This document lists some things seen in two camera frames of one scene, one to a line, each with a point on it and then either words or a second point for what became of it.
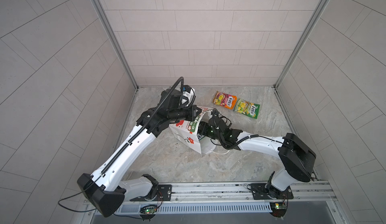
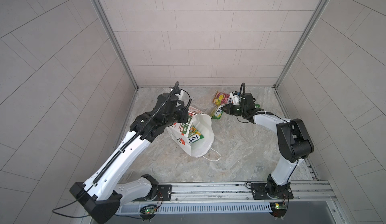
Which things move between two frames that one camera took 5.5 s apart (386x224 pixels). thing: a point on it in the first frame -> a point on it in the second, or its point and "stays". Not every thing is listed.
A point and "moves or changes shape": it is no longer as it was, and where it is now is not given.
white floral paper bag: (186, 130) moves or changes shape
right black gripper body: (208, 130) -> (240, 110)
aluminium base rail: (306, 195) stays
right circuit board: (278, 209) stays
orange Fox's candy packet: (226, 100) stays
